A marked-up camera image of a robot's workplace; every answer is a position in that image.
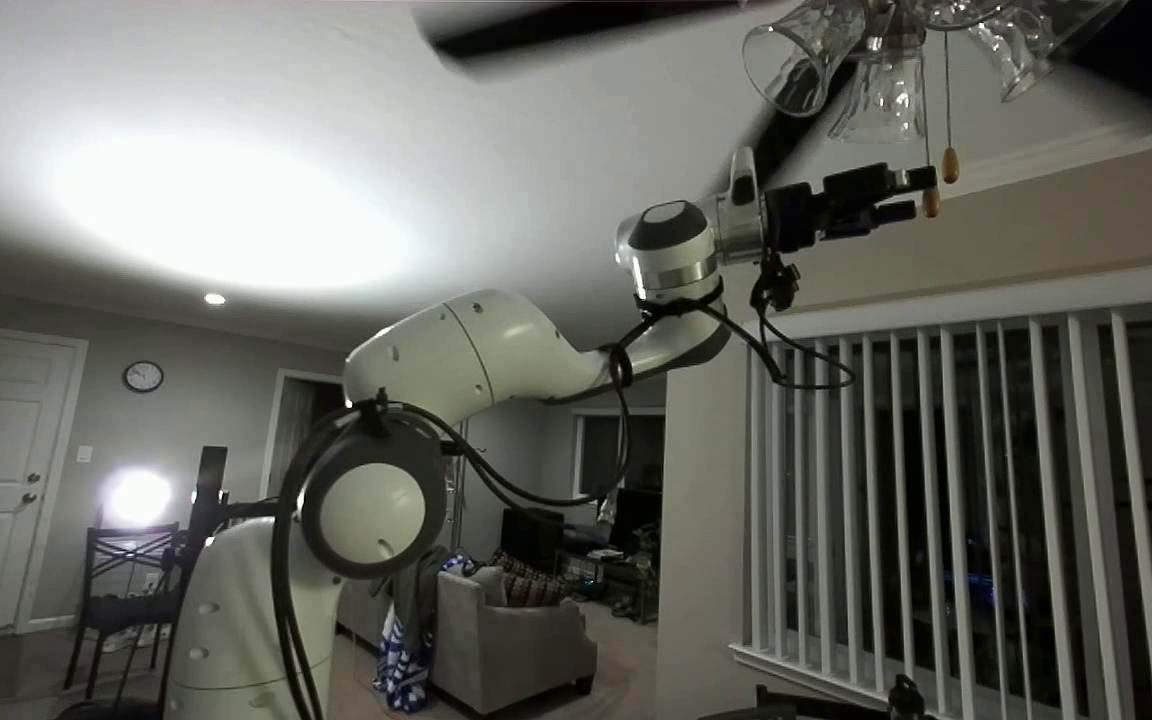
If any shorter white pull cord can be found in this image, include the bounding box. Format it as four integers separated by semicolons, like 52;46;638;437
939;34;963;183

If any black chair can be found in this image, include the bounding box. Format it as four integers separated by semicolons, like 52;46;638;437
61;519;203;705

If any blue patterned gift wrap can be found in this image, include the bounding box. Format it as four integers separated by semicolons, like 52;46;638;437
374;598;436;718

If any thick black cable bundle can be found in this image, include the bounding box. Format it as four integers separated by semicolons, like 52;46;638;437
267;339;638;720

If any black monitor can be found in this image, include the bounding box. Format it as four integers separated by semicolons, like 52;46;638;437
498;503;570;572

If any beige armchair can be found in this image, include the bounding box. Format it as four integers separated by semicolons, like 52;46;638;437
429;566;599;720

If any glowing round lamp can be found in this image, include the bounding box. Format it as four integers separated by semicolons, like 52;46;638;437
99;463;181;535

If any longer white pull cord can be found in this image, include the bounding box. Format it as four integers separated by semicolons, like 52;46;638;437
918;35;939;220

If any round wall clock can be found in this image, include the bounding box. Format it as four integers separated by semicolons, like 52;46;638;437
121;358;170;400

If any ceiling fan with light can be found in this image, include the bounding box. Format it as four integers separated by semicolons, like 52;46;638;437
410;0;1152;193

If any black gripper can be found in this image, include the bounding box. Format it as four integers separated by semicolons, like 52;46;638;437
767;161;939;256

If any clear glass lamp shade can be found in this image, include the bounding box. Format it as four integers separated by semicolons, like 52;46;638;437
859;46;936;141
738;0;870;121
969;0;1130;106

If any background window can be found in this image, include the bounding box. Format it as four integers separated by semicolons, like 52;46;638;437
571;410;672;503

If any thin black cable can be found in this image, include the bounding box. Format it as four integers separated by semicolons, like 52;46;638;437
608;250;866;400

